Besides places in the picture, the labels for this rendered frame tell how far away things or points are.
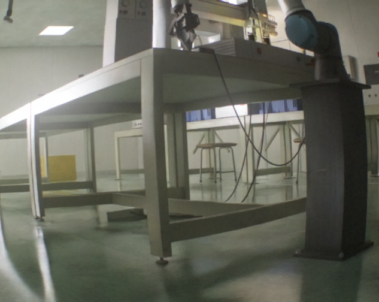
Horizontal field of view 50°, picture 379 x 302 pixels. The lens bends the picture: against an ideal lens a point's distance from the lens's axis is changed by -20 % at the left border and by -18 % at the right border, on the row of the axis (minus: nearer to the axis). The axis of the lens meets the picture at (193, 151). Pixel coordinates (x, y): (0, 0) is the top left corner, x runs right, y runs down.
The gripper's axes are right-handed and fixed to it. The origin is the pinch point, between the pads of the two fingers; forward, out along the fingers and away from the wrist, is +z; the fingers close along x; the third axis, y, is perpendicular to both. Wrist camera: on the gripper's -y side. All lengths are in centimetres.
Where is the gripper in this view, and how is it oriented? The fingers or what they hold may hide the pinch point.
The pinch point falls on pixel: (188, 48)
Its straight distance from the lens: 186.9
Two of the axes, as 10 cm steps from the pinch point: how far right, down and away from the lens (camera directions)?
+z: 1.9, 9.6, -2.1
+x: 8.3, -0.4, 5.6
